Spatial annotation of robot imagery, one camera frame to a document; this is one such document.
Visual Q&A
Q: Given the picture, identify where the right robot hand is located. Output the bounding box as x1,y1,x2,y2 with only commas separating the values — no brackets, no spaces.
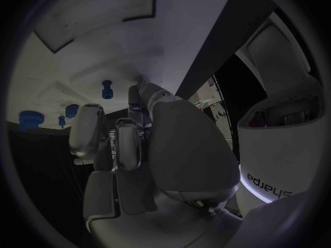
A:
68,82,244,248

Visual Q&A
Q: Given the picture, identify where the white task board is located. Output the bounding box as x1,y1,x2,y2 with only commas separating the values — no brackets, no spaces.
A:
7,0,239,130

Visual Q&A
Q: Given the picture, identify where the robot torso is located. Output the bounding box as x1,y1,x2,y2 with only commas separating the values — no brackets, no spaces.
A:
233,12,325,218

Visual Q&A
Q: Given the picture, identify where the blue gear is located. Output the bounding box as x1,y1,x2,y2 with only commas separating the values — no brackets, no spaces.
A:
18,110,45,132

